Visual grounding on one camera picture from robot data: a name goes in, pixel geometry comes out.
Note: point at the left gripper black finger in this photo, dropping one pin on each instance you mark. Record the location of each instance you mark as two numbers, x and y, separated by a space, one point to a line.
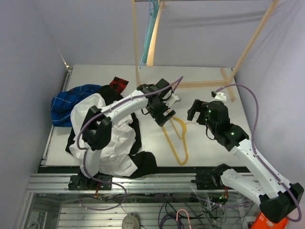
161 120
168 115

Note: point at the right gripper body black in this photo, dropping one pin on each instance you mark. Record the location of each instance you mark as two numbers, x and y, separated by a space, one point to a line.
204 112

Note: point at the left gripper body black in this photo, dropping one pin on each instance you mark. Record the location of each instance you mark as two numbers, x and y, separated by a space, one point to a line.
158 110

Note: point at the white shirt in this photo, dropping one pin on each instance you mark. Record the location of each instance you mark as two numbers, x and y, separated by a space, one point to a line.
98 132

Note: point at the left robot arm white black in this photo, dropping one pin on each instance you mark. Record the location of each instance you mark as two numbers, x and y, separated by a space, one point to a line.
137 100

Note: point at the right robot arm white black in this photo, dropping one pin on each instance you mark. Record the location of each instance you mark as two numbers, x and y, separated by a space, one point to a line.
275 195

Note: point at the light wooden hanger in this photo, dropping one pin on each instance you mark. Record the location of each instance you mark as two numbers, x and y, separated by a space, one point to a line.
151 51

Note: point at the blue plaid shirt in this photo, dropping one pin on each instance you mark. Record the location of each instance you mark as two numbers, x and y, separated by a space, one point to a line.
63 103

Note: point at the teal plastic hanger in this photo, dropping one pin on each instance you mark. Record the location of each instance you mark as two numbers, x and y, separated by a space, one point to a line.
153 10

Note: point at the red black plaid garment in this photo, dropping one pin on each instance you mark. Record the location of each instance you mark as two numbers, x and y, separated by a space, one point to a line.
119 84

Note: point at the grey perforated shoe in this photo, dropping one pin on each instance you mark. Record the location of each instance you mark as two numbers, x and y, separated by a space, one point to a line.
131 221

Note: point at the orange box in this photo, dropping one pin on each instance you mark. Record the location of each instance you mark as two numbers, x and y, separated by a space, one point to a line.
262 222

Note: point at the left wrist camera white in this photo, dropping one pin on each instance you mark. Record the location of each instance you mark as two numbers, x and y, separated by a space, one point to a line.
172 100

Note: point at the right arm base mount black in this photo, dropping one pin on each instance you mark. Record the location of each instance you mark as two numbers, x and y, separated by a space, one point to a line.
211 179

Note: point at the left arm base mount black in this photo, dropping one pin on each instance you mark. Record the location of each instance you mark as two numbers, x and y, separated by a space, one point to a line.
80 182

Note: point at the aluminium frame rail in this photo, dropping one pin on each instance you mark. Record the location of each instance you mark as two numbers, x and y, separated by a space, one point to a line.
159 183

